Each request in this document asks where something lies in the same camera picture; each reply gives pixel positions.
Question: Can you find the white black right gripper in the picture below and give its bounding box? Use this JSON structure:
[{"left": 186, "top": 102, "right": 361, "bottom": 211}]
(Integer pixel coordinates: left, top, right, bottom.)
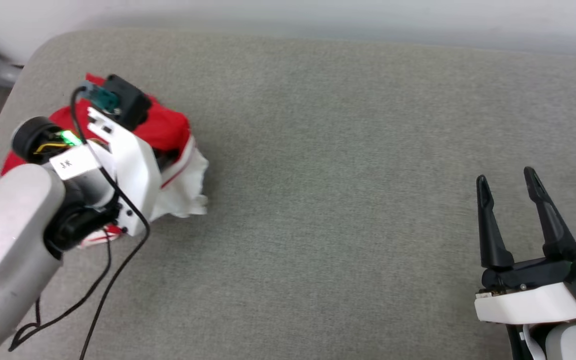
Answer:
[{"left": 474, "top": 166, "right": 576, "bottom": 326}]

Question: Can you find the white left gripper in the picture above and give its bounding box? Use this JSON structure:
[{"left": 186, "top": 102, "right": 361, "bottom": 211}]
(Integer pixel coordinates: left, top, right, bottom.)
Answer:
[{"left": 87, "top": 107, "right": 164, "bottom": 238}]

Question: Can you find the red and white jersey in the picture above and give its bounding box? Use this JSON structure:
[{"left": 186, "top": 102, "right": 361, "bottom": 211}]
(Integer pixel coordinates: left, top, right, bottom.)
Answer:
[{"left": 0, "top": 73, "right": 210, "bottom": 250}]

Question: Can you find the grey fabric sofa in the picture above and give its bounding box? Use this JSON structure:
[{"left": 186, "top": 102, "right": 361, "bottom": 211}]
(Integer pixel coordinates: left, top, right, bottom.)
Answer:
[{"left": 0, "top": 29, "right": 576, "bottom": 360}]

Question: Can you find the white paper cable label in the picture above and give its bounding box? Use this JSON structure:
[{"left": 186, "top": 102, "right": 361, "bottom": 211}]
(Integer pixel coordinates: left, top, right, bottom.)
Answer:
[{"left": 49, "top": 144, "right": 102, "bottom": 181}]

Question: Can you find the thin black cable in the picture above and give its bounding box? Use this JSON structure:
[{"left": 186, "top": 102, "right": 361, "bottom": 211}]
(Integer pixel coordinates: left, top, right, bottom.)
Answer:
[{"left": 9, "top": 86, "right": 152, "bottom": 360}]

